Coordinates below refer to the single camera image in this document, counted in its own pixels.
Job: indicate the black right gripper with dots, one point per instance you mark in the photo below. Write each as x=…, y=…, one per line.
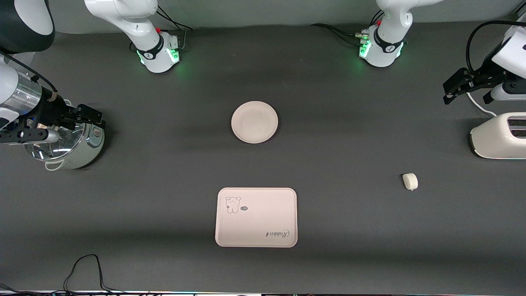
x=46, y=110

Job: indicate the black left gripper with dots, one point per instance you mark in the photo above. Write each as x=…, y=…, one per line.
x=486, y=72

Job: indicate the small white bun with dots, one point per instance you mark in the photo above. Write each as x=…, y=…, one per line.
x=410, y=181

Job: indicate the round cream plate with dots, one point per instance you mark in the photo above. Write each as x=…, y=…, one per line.
x=254, y=122

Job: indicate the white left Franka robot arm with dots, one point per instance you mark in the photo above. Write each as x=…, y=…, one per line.
x=384, y=45

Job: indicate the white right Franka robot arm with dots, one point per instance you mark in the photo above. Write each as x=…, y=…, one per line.
x=152, y=53

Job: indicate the cream rectangular tray with print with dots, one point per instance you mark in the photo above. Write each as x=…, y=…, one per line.
x=257, y=222

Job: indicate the pale green electric pot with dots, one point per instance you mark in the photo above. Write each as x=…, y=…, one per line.
x=88, y=152

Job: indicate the glass pot lid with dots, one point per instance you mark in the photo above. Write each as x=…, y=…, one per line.
x=61, y=149

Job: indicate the white toaster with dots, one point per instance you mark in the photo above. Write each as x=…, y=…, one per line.
x=499, y=142

